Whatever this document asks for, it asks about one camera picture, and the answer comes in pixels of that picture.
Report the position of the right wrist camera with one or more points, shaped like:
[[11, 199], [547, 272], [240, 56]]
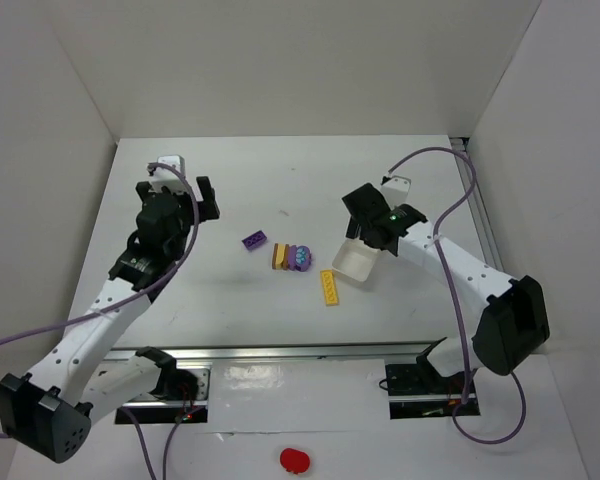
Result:
[[395, 189]]

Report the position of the pale yellow lego brick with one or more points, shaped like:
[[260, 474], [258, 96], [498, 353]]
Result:
[[285, 264]]

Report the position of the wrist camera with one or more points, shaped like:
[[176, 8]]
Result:
[[395, 189], [167, 168]]

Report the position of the small purple lego brick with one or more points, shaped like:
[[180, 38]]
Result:
[[255, 240]]

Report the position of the white compartment tray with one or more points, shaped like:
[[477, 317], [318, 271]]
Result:
[[354, 263]]

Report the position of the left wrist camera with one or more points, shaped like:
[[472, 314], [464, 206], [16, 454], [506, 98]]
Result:
[[167, 168]]

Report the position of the aluminium side rail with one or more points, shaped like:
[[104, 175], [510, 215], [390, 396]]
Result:
[[477, 208]]

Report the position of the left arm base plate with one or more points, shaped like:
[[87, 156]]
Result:
[[160, 400]]

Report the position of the brown lego brick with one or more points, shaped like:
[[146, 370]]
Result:
[[278, 256]]

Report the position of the aluminium front rail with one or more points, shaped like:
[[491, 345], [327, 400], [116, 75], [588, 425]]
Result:
[[278, 353]]

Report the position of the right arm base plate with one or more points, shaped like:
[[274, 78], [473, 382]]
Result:
[[414, 392]]

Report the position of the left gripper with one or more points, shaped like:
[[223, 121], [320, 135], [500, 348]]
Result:
[[206, 195]]

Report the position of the yellow lego plate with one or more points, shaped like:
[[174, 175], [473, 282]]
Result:
[[329, 288]]

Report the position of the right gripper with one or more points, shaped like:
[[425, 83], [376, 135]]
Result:
[[362, 207]]

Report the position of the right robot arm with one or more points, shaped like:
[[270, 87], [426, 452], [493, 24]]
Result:
[[511, 313]]

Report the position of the purple flower lego block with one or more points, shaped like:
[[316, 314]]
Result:
[[299, 258]]

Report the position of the red round button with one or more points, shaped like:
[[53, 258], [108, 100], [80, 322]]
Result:
[[294, 461]]

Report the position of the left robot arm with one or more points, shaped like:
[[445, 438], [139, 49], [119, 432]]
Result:
[[53, 405]]

